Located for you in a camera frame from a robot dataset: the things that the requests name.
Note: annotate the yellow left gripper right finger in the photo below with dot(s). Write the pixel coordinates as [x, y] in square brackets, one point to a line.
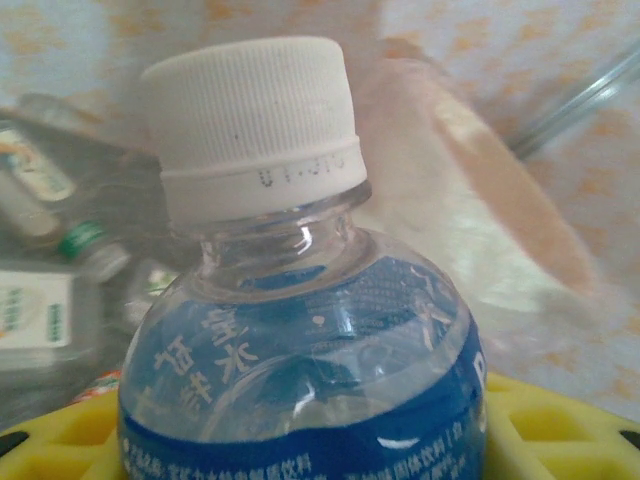
[560, 435]

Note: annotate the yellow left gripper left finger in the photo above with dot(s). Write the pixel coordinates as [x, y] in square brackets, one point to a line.
[65, 445]

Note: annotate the white ribbed plastic bin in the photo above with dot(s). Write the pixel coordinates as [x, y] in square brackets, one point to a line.
[450, 260]

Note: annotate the square clear bottle white label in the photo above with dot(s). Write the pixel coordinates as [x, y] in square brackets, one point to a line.
[40, 315]

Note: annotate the clear bottle yellow white label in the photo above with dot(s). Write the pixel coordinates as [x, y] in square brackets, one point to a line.
[45, 165]

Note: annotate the clear bottle blue label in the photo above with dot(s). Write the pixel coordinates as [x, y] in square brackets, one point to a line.
[280, 325]

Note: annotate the crushed clear bottle orange label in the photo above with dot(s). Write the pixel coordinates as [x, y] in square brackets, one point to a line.
[97, 390]

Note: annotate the translucent bin liner bag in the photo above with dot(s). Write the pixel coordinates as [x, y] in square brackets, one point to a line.
[500, 165]

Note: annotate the aluminium frame post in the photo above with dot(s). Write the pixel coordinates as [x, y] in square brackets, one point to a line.
[585, 100]

